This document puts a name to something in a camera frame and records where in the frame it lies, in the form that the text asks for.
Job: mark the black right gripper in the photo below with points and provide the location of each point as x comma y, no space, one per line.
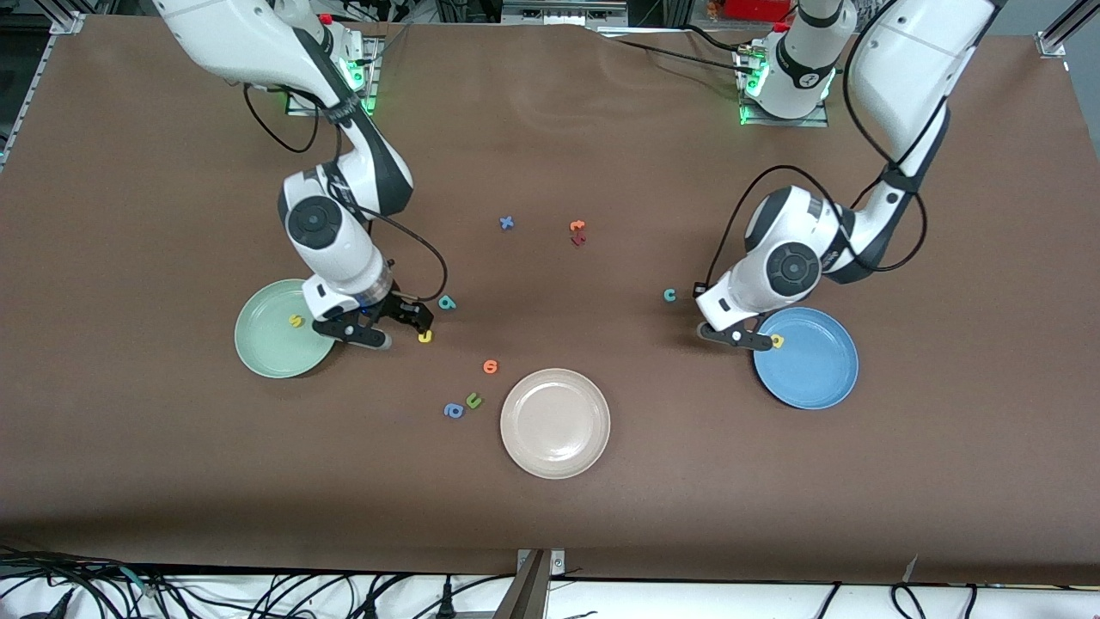
400,308

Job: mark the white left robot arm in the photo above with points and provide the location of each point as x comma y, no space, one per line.
748,297

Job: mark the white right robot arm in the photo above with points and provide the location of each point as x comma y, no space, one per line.
352,258

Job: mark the blue plate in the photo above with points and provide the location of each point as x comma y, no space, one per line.
812,365

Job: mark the blue foam letter a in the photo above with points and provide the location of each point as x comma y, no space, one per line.
449,409

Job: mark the pale green plate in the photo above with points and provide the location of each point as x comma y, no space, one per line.
271,344

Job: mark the pale beige plate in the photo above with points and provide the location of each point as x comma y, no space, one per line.
554,423

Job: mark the brown table mat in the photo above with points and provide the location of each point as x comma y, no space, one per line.
550,129

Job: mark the red box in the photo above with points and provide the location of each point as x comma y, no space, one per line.
756,9

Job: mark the grey power strip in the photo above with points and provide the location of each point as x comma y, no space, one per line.
559,13

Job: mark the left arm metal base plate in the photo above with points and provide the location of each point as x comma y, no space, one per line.
773,123

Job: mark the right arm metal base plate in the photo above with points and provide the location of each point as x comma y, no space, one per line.
373,77

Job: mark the small metal bracket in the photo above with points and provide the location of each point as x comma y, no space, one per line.
557,563

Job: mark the aluminium profile post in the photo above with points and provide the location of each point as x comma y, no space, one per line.
524,593

